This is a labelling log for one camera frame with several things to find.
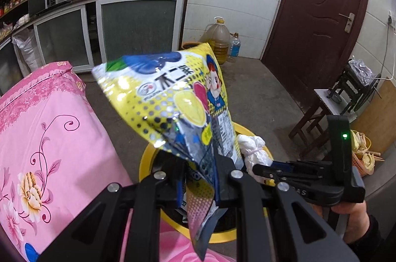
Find yellow cartoon snack bag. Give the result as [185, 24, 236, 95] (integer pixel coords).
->
[91, 42, 246, 261]

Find wooden stool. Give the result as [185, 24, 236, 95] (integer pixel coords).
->
[289, 88, 345, 158]

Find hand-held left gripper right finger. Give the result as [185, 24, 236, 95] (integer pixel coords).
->
[213, 154, 361, 262]

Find blue rubber glove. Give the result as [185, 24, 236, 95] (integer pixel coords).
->
[24, 242, 40, 262]

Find white plastic bag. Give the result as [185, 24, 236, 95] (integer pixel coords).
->
[236, 134, 275, 173]

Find person's right hand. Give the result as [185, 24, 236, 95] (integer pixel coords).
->
[311, 200, 371, 244]

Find black metal rack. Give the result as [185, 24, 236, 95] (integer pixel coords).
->
[327, 66, 383, 114]

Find clear plastic bag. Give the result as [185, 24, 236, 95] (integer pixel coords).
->
[348, 56, 380, 87]

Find dark brown wooden door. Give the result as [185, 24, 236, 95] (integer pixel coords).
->
[261, 0, 372, 102]

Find wooden board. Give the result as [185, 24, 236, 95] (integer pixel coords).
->
[368, 81, 396, 158]

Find white cable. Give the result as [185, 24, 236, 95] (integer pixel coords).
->
[361, 21, 396, 82]

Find pink floral blanket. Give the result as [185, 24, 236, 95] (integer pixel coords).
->
[0, 61, 236, 262]

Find large cooking oil jug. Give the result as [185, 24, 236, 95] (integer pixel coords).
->
[205, 17, 231, 65]

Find yellow plastic basket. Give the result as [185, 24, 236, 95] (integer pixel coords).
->
[350, 128, 386, 178]

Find clear water bottle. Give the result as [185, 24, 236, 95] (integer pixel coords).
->
[228, 32, 241, 60]

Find brown jar with yellow rim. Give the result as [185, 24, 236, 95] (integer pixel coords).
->
[181, 41, 205, 51]

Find white woven sack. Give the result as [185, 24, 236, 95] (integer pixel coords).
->
[12, 29, 46, 71]

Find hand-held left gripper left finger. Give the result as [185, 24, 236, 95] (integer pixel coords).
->
[37, 163, 187, 262]

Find kitchen cabinet with glass doors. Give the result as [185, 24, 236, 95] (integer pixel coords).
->
[0, 0, 194, 95]

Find metal door handle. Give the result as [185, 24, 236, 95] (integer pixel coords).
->
[338, 12, 356, 33]

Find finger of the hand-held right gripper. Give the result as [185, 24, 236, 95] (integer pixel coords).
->
[252, 163, 310, 189]
[272, 160, 333, 172]

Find yellow trash bin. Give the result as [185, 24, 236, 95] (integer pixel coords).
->
[138, 121, 273, 244]

